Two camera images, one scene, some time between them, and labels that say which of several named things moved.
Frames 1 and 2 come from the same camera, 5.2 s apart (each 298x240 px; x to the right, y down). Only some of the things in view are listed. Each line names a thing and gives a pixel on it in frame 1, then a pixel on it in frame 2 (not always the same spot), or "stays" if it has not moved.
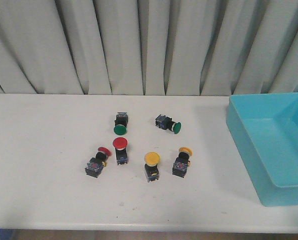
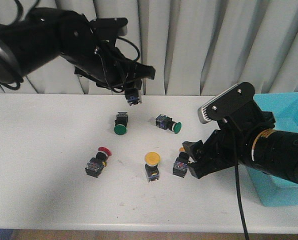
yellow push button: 152,159 stays
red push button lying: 96,163 stays
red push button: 120,144 to 132,95
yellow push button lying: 182,162 stays
